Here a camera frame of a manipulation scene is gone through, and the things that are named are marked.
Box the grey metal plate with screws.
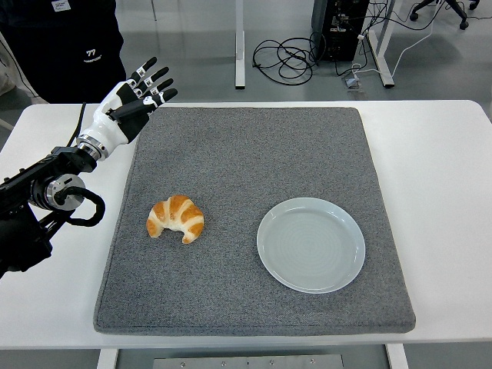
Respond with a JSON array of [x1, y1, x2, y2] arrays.
[[152, 354, 345, 369]]

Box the grey fabric mat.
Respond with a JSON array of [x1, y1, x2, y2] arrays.
[[93, 106, 417, 336]]

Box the person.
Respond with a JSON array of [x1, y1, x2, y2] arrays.
[[0, 0, 128, 104]]

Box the white table leg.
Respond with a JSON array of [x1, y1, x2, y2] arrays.
[[386, 343, 409, 369], [95, 348, 119, 369]]

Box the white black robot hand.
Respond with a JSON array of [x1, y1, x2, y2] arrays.
[[79, 56, 178, 150]]

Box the golden croissant bread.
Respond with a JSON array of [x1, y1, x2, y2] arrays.
[[145, 194, 205, 244]]

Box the white desk leg with foot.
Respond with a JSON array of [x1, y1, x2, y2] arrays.
[[234, 0, 246, 90]]

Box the black computer tower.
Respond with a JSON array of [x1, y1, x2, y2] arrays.
[[310, 0, 370, 63]]

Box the white floor cable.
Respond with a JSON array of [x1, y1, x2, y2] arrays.
[[351, 22, 435, 78]]

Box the black tangled floor cable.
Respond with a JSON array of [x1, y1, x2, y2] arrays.
[[252, 36, 324, 85]]

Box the pale blue round plate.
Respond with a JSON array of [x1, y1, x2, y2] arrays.
[[256, 197, 367, 294]]

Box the white slanted desk leg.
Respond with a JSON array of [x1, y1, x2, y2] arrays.
[[364, 0, 396, 88]]

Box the silver floor socket box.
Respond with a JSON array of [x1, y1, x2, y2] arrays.
[[341, 75, 364, 93]]

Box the black office chair base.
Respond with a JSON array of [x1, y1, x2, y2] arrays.
[[409, 0, 481, 31]]

